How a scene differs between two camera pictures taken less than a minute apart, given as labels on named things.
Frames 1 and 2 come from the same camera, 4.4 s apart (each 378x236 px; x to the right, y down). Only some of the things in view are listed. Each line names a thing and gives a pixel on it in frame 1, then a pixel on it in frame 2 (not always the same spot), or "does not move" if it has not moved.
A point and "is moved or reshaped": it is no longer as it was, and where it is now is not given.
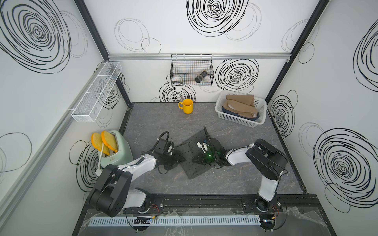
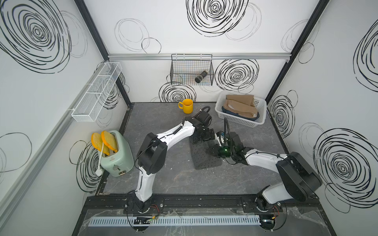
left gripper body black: x=171 y=160 -> x=205 y=135
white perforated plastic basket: x=260 y=103 does not move
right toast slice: x=110 y=140 does not move
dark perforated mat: x=190 y=150 is moved or reshaped
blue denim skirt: x=252 y=118 does not move
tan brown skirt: x=242 y=104 does not move
